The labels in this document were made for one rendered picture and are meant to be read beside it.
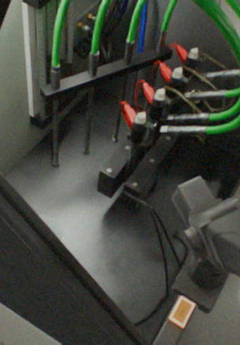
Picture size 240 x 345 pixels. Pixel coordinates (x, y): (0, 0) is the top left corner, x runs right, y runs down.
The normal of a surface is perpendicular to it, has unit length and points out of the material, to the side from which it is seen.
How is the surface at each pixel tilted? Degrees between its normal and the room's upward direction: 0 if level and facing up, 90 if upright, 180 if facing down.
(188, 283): 1
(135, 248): 0
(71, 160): 0
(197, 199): 18
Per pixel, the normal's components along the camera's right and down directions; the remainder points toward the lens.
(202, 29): -0.51, 0.66
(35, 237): 0.66, -0.11
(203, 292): 0.12, -0.58
